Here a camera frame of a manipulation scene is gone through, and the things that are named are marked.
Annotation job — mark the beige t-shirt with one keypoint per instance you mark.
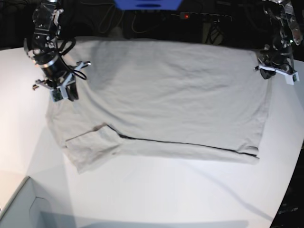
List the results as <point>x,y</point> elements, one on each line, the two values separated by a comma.
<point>160,98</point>

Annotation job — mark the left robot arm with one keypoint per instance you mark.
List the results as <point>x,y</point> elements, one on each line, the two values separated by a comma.
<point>287,31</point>

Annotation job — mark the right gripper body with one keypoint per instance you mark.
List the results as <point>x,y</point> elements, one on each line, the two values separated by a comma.
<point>66,80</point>

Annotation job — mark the white power strip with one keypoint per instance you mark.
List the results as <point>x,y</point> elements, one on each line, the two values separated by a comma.
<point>205,17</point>

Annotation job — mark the blue plastic bin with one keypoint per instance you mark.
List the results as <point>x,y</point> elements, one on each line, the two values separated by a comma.
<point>147,4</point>

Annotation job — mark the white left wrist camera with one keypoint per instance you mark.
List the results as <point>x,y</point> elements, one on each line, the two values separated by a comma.
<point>292,78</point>

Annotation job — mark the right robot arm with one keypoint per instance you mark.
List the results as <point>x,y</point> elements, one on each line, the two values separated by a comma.
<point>43,49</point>

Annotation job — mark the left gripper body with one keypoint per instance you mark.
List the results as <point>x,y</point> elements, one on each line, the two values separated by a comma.
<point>271,63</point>

